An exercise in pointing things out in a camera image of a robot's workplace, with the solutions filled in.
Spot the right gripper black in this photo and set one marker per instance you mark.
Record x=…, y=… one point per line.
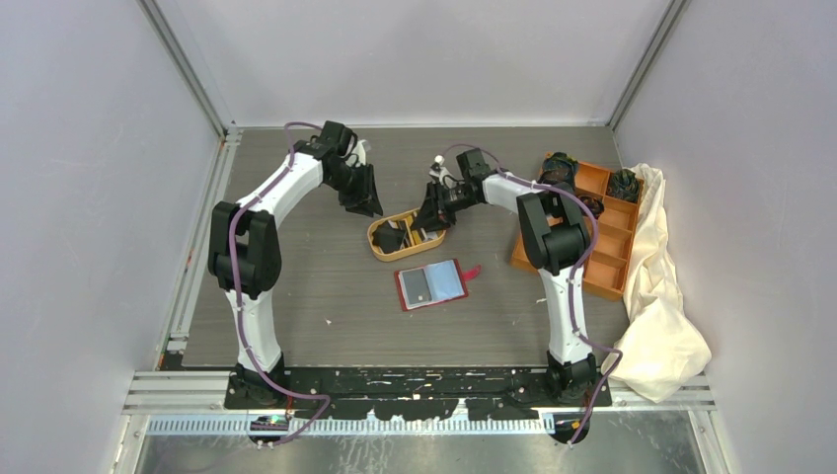
x=431, y=215

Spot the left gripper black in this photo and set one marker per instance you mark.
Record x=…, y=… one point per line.
x=365, y=199

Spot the orange oval card tray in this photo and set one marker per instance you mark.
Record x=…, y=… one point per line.
x=418, y=241

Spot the red card holder wallet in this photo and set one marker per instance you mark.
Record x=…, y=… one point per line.
x=447, y=282

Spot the black credit card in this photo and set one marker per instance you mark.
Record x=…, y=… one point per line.
x=415, y=288

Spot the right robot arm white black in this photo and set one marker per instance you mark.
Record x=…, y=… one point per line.
x=555, y=240

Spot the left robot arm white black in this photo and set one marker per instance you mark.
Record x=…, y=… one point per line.
x=244, y=252

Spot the rolled black belt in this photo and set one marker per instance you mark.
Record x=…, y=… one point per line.
x=558, y=179

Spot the rolled dark patterned belt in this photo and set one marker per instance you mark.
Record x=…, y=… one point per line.
x=560, y=163

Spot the orange compartment organizer tray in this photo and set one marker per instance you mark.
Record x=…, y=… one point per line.
x=606, y=270

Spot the rolled green dark belt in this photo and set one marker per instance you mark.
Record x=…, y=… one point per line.
x=624, y=185

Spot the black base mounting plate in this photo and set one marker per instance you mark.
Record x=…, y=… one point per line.
x=500, y=393

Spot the cream cloth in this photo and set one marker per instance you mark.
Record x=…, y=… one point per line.
x=661, y=348

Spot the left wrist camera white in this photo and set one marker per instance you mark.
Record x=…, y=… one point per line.
x=357, y=155

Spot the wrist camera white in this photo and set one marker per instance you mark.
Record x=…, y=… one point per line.
x=357, y=155
x=440, y=174

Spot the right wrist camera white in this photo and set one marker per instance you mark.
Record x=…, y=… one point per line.
x=440, y=174

